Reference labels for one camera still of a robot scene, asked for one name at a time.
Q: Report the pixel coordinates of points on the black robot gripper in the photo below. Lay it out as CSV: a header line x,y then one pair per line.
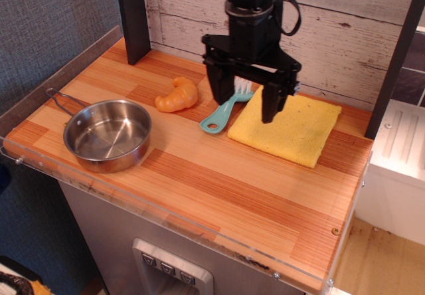
x,y
251,50

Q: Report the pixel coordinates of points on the yellow cloth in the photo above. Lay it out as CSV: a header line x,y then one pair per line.
x,y
298,133

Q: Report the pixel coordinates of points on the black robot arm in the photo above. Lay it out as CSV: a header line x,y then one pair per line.
x,y
251,50

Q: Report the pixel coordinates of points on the teal dish brush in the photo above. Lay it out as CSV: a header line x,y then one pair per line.
x,y
218,120

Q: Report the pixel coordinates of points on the orange plastic croissant toy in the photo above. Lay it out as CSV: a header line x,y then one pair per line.
x,y
184,95

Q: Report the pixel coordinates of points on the stainless steel pan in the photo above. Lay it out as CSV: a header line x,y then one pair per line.
x,y
105,137

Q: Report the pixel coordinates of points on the grey toy kitchen cabinet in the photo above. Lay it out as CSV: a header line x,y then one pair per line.
x,y
109,232

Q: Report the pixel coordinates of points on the silver dispenser button panel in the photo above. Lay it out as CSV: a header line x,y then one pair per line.
x,y
162,272

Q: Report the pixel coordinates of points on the clear acrylic edge guard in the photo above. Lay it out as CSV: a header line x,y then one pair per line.
x,y
272,214

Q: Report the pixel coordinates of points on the orange object bottom left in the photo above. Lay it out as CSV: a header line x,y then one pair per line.
x,y
39,288

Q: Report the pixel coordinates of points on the dark left shelf post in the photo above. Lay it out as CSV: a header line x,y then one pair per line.
x,y
135,28

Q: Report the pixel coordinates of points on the dark shelf post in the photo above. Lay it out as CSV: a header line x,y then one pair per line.
x,y
403,44
135,28

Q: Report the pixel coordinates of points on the dark right shelf post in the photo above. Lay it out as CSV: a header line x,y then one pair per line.
x,y
403,44

